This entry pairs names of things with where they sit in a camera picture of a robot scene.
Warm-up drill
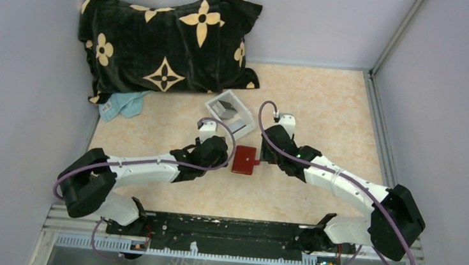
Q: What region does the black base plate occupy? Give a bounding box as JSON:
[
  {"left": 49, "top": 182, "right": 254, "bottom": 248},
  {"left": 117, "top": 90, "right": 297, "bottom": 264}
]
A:
[{"left": 104, "top": 206, "right": 357, "bottom": 265}]

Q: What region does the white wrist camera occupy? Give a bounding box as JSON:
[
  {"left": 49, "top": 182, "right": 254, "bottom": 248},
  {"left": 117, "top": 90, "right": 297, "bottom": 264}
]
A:
[
  {"left": 198, "top": 120, "right": 217, "bottom": 143},
  {"left": 274, "top": 113, "right": 296, "bottom": 138}
]

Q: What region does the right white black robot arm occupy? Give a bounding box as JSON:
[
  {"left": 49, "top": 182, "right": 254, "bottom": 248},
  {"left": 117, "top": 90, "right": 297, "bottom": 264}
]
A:
[{"left": 262, "top": 125, "right": 426, "bottom": 262}]

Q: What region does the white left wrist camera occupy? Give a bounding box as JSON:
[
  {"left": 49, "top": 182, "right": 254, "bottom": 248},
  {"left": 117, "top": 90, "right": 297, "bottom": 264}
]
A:
[{"left": 198, "top": 120, "right": 217, "bottom": 143}]

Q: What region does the black floral pillow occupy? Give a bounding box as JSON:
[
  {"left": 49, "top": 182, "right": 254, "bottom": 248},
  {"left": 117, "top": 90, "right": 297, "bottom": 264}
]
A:
[{"left": 78, "top": 0, "right": 263, "bottom": 105}]

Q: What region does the grey card stack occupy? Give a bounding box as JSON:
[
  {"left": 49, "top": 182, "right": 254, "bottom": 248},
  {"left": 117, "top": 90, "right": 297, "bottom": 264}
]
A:
[{"left": 212, "top": 100, "right": 237, "bottom": 119}]

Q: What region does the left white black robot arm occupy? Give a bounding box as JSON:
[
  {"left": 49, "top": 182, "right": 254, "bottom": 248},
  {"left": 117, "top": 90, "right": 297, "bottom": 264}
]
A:
[{"left": 54, "top": 136, "right": 230, "bottom": 236}]

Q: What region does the grey single card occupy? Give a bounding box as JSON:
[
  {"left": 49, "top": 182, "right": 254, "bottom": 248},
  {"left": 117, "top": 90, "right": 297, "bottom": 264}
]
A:
[{"left": 228, "top": 122, "right": 246, "bottom": 134}]

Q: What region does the white plastic card box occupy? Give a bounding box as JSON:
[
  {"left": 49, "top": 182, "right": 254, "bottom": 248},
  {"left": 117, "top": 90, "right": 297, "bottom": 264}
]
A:
[{"left": 204, "top": 90, "right": 256, "bottom": 141}]

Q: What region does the light blue cloth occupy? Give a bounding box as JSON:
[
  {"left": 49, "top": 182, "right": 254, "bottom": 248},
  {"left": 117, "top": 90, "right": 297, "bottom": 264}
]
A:
[{"left": 98, "top": 91, "right": 152, "bottom": 123}]

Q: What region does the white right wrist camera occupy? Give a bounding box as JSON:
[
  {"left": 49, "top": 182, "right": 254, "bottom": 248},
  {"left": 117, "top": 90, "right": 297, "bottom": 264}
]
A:
[{"left": 274, "top": 113, "right": 296, "bottom": 138}]

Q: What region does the aluminium front rail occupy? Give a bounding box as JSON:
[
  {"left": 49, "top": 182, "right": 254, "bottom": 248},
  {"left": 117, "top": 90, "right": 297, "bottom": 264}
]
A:
[{"left": 43, "top": 205, "right": 407, "bottom": 265}]

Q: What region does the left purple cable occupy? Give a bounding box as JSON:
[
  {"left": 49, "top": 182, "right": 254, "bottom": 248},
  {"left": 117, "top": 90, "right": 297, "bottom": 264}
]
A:
[{"left": 47, "top": 104, "right": 239, "bottom": 265}]

